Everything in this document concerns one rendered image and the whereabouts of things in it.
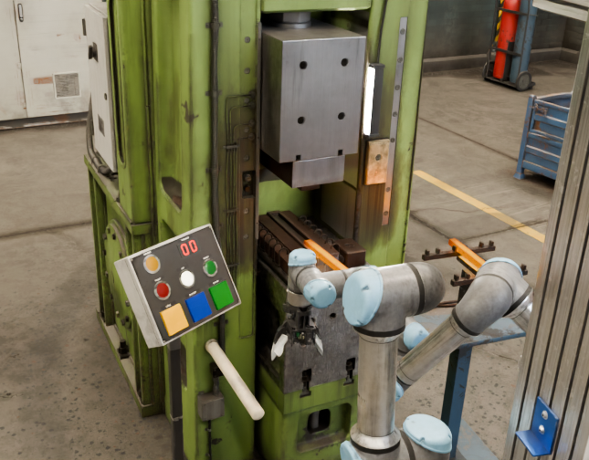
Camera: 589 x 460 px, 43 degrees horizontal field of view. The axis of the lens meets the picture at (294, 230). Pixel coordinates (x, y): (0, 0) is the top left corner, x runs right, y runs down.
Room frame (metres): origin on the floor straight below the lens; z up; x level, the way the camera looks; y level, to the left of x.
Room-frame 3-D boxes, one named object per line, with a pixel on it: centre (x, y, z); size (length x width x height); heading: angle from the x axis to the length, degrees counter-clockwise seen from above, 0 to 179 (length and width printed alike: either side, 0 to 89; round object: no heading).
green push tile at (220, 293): (2.08, 0.23, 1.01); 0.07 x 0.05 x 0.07; 142
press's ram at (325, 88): (2.61, -0.02, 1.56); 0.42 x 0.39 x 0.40; 27
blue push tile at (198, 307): (2.00, 0.29, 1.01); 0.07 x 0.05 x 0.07; 142
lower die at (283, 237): (2.59, 0.02, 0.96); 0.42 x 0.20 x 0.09; 27
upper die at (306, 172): (2.59, 0.02, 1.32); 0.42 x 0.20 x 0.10; 27
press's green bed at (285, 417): (2.63, -0.03, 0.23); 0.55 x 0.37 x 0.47; 27
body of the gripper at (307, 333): (1.83, -0.03, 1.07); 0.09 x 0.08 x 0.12; 14
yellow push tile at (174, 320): (1.92, 0.35, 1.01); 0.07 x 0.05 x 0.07; 142
